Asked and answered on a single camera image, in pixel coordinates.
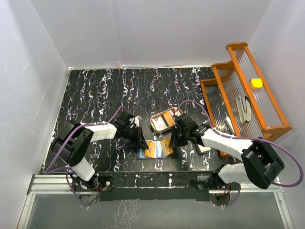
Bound yellow sticky note block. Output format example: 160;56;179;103
250;78;264;90

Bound stack of credit cards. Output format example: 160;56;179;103
162;110;175;126

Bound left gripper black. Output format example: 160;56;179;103
123;125;148;150

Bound white item on lower shelf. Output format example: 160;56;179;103
225;116;235;135

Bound white small carton box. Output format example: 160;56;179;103
195;144;211;155

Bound blue leather card holder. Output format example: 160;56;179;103
137;140;167;159

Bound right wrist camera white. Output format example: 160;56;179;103
173;110;182;118

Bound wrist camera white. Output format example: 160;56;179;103
173;110;182;118
130;116;142;127

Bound white VIP card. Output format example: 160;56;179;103
152;116;167;131

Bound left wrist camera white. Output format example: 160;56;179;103
130;116;142;127

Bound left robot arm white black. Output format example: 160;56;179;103
51;110;149;190

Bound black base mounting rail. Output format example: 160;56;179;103
71;167;241;203

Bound orange gold credit card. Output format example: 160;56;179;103
144;141;156;158

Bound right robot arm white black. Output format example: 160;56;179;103
169;114;285;189

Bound beige oval card tray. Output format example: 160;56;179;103
150;107;183;133

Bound orange wooden tiered shelf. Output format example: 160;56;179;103
200;42;293;158

